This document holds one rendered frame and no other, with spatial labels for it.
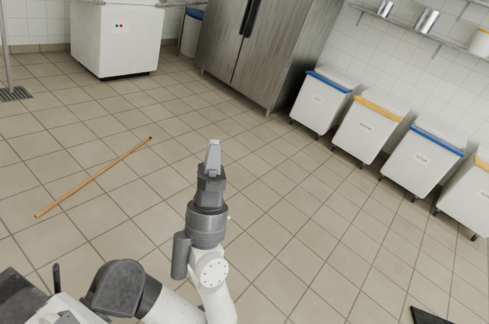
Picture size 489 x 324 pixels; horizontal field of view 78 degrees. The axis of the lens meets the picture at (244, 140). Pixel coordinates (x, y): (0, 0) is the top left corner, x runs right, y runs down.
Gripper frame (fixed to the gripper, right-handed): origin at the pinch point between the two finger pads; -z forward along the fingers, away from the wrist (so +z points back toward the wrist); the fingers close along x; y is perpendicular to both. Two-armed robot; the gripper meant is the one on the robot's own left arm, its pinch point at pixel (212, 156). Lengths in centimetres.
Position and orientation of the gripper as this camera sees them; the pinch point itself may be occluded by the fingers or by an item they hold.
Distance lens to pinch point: 61.9
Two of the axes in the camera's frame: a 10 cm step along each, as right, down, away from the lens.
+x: 1.5, 2.2, -9.6
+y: -9.8, -0.9, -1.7
